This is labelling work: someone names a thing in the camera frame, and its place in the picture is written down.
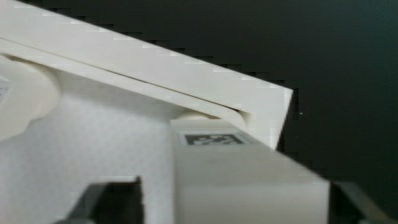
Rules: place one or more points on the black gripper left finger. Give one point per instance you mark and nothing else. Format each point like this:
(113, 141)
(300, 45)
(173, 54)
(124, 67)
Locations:
(109, 205)

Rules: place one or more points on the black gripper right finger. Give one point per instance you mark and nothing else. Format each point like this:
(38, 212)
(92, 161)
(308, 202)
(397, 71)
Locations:
(353, 207)

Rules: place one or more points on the white desk top tray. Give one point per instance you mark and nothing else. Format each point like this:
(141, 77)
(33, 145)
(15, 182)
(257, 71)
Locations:
(99, 142)

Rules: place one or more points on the white L-shaped corner fence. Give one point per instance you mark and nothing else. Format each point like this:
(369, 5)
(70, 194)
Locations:
(77, 47)

